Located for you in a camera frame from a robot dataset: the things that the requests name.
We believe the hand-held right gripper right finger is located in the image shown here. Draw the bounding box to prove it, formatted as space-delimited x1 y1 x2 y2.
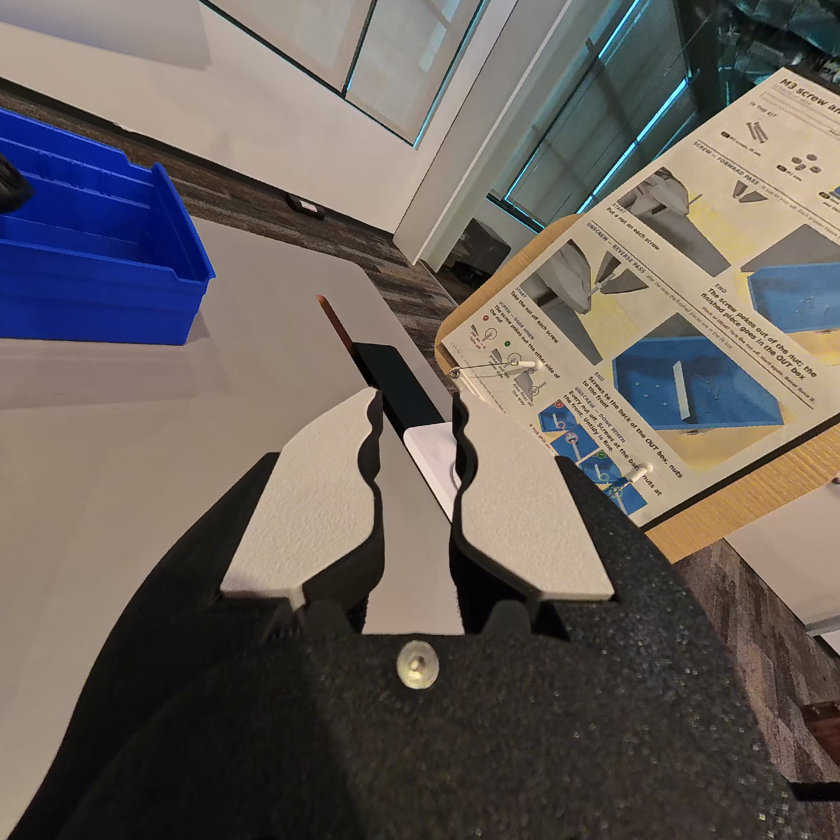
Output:
450 392 618 634

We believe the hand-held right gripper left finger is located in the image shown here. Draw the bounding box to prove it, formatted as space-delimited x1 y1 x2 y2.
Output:
220 387 387 634

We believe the blue plastic bin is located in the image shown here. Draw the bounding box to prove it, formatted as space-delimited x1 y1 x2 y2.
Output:
0 108 216 347

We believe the black table inlay panel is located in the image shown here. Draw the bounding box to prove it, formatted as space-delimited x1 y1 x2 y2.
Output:
353 343 447 429

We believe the instruction sheet on stand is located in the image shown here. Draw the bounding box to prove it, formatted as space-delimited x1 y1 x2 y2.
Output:
434 213 840 565

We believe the white low cabinet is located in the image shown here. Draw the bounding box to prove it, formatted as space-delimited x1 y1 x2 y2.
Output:
722 482 840 637

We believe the printed instruction sheet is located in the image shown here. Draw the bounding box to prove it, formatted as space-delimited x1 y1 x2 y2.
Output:
441 66 840 526

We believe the dark box behind glass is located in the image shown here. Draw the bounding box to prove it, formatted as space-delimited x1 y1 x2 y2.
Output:
453 220 513 280

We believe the frosted glass window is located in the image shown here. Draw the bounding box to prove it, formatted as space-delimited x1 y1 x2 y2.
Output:
197 0 490 147

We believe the brown wooden table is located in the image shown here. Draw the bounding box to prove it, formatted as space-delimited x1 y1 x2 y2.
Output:
791 701 840 800

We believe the glass partition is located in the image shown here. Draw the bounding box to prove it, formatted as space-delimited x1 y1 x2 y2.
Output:
489 0 840 231

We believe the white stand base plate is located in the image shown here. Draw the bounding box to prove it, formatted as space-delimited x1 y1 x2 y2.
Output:
402 423 462 521

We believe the wire page holder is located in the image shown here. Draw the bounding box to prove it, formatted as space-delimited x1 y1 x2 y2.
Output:
607 461 655 501
449 356 538 379

